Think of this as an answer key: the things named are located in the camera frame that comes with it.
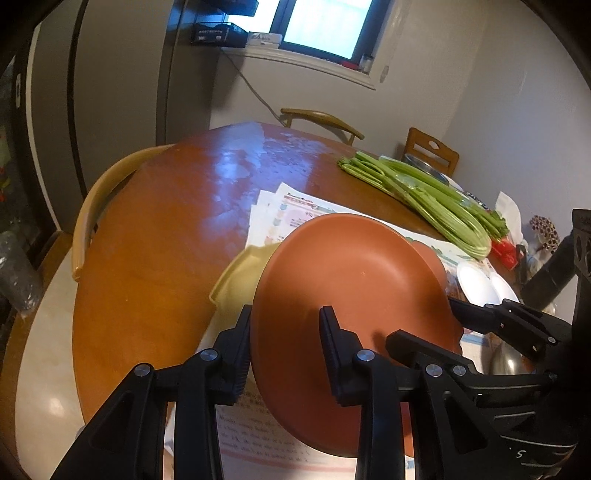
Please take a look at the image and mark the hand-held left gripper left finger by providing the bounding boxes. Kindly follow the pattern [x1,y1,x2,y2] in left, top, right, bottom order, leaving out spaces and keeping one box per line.
[48,304,254,480]

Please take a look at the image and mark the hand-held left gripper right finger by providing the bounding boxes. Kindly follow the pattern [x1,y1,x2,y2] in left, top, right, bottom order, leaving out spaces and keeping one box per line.
[318,305,465,480]

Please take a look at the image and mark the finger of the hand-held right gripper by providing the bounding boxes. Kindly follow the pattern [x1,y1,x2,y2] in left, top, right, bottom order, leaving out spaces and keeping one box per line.
[447,298,574,361]
[386,329,477,385]

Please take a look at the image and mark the white bowl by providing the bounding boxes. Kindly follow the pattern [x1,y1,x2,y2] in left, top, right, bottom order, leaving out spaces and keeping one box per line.
[488,273,522,306]
[456,262,494,306]

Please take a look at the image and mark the brown plate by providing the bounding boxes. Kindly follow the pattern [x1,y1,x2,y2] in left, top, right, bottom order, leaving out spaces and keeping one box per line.
[249,213,464,457]

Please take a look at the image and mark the shiny metal pot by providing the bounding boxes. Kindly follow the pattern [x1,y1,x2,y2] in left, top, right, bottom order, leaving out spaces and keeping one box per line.
[488,340,533,376]

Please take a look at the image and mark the printed newspaper sheet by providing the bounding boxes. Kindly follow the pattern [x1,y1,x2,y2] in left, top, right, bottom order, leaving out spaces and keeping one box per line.
[165,332,491,480]
[245,182,497,301]

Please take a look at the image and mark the red tissue box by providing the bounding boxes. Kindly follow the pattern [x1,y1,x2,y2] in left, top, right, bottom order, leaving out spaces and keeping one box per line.
[489,235,525,271]

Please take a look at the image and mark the yellow plate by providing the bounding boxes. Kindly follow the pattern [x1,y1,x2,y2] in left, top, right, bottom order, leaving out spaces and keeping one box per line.
[209,244,278,319]

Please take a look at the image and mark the dotted brown white object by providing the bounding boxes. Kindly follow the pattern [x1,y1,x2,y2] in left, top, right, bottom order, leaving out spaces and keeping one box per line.
[529,215,561,254]

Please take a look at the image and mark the white tissue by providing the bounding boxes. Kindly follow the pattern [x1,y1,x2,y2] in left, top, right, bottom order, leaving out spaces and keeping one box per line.
[495,191,523,232]

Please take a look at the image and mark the banded celery bunch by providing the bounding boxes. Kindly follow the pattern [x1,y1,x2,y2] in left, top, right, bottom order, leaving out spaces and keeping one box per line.
[379,154,511,241]

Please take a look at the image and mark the large celery bunch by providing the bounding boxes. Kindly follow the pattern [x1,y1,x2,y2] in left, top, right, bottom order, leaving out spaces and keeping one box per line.
[337,157,492,259]

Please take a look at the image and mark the steel bowl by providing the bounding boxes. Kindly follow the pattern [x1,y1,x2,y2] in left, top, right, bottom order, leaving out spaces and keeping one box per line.
[404,154,451,178]

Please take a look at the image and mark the slat-back wooden chair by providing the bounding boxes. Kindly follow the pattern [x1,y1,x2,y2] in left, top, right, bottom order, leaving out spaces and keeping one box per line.
[403,127,461,178]

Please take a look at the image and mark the curved-back wooden chair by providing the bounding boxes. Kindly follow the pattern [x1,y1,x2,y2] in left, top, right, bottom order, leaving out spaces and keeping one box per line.
[280,108,365,147]
[73,143,176,283]

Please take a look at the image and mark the clear plastic bag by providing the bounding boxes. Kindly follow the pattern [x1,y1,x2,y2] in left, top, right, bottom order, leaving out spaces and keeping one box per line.
[0,228,44,321]

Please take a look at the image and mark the grey refrigerator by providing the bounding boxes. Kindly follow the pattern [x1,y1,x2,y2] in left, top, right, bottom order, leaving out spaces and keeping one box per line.
[18,0,252,232]

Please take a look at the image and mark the white packet on windowsill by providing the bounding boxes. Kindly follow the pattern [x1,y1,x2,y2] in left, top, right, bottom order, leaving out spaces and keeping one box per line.
[248,31,282,48]

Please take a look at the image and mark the black box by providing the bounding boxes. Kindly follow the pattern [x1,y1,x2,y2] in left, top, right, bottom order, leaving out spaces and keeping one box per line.
[191,21,247,48]

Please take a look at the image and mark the window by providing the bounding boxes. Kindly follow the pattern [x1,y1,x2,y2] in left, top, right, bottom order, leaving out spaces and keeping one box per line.
[268,0,375,61]

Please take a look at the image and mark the thin cable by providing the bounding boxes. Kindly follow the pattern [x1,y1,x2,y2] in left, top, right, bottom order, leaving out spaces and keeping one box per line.
[221,46,289,127]

